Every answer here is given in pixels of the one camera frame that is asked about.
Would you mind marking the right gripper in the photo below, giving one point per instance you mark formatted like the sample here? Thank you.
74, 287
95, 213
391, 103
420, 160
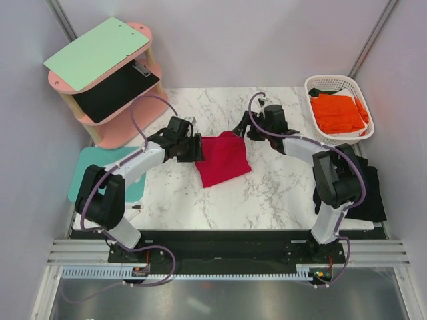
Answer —
239, 129

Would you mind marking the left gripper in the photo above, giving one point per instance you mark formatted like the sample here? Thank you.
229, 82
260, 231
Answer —
196, 154

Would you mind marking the red t shirt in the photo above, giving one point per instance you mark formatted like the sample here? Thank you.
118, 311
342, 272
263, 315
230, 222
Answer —
225, 159

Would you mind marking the black t shirt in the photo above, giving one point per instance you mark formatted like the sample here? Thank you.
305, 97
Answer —
372, 209

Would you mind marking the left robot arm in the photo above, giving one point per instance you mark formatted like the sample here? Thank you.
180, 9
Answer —
101, 195

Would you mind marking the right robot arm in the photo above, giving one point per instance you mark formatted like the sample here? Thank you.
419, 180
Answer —
337, 173

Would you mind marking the dark green garment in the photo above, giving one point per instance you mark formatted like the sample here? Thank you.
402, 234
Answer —
314, 92

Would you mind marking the pink three-tier shelf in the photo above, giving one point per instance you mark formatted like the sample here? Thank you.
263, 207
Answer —
121, 127

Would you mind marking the orange folded t shirt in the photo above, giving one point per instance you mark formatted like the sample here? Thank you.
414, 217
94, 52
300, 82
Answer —
337, 113

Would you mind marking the teal cutting board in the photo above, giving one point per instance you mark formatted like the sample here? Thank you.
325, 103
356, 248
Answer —
102, 157

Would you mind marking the white plastic basket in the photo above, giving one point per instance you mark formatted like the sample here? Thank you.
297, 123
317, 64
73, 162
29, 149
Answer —
343, 117

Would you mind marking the black clipboard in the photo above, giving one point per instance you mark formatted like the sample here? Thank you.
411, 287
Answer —
117, 90

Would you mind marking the mint green board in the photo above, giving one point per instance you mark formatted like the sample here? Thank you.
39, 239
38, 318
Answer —
96, 54

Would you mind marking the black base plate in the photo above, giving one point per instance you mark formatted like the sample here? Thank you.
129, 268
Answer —
229, 252

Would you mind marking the white cable duct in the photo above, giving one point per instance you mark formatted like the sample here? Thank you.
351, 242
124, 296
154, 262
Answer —
131, 273

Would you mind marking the aluminium rail frame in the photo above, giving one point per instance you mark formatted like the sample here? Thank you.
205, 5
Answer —
363, 253

